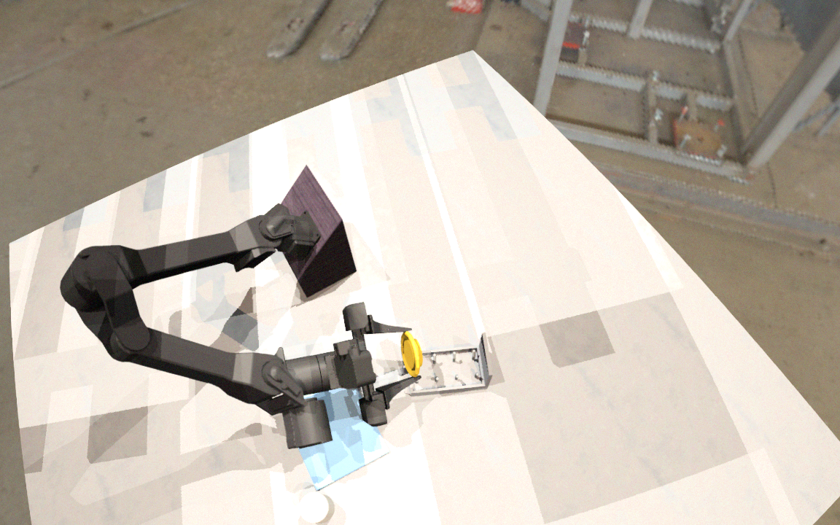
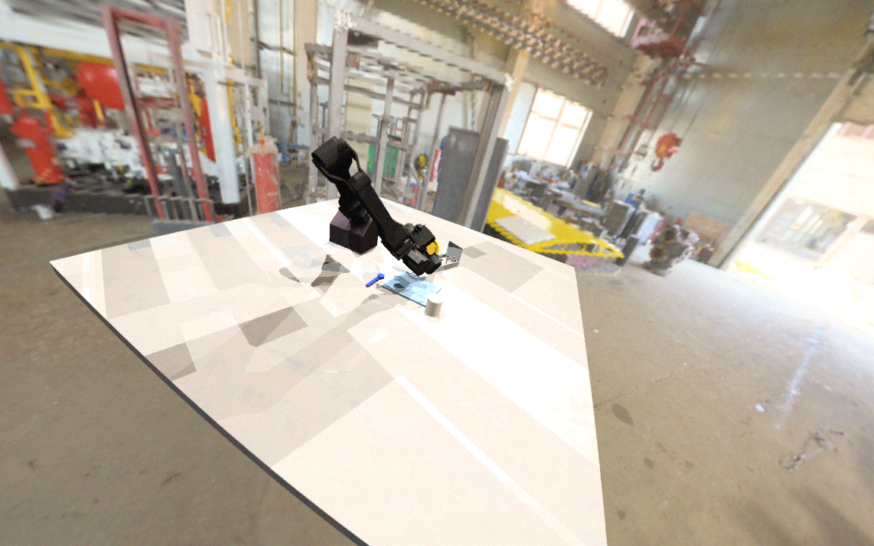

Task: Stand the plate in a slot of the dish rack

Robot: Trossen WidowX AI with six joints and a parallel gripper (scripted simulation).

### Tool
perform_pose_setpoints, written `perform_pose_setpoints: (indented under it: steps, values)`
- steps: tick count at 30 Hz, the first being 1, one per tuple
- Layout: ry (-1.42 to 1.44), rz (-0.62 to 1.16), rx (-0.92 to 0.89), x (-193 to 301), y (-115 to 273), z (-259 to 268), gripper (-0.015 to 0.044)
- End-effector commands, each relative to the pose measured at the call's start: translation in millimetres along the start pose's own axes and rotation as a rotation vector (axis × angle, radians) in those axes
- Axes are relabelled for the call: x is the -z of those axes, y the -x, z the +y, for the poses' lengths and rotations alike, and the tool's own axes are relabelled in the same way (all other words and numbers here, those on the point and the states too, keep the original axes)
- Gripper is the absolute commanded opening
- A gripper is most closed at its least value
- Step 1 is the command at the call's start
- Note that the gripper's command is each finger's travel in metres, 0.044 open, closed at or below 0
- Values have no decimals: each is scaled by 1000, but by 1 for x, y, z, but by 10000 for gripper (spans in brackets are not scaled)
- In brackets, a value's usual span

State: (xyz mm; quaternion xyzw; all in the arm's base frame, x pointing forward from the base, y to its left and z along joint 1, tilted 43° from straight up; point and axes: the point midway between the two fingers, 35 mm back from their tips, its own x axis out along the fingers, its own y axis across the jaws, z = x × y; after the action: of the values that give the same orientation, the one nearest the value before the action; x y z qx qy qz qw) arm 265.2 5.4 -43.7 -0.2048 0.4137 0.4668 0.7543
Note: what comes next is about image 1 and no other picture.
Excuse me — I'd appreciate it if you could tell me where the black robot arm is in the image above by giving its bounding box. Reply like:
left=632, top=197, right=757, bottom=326
left=60, top=203, right=376, bottom=449

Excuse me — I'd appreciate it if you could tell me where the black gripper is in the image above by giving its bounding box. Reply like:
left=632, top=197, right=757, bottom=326
left=316, top=302, right=421, bottom=427

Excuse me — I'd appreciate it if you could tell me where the yellow plate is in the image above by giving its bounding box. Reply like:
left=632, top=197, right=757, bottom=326
left=400, top=332, right=423, bottom=377

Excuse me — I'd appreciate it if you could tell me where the white dish rack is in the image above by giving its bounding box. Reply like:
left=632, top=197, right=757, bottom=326
left=410, top=332, right=493, bottom=397

